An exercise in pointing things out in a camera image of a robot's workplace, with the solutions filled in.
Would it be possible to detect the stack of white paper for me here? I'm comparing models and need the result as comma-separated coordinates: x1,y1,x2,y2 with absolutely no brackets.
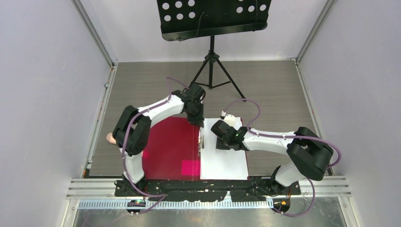
200,118,249,180

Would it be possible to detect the red plastic folder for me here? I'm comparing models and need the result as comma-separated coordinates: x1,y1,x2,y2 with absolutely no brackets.
141,117,251,182

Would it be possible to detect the pink plastic cylinder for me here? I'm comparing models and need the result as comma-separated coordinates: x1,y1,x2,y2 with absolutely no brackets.
106,132,117,145

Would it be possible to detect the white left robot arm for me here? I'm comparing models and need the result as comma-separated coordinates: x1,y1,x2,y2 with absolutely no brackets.
112,84,206,196

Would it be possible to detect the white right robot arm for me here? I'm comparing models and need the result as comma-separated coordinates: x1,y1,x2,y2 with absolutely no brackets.
211,120,334,194

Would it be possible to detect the metal folder clip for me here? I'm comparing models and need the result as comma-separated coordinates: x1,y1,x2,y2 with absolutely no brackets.
198,127,205,157

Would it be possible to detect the black music stand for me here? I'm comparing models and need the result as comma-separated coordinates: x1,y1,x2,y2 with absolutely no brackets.
157,0,271,98

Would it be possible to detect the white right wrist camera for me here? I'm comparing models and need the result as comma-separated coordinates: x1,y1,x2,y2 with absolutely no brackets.
220,111,236,127

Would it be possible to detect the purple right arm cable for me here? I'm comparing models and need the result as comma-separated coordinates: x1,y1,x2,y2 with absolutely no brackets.
220,98,342,218

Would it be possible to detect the aluminium frame rail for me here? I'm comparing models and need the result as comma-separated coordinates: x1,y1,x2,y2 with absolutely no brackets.
78,198,273,210

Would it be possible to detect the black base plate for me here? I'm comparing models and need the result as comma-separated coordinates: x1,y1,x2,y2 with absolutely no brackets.
114,175,301,203

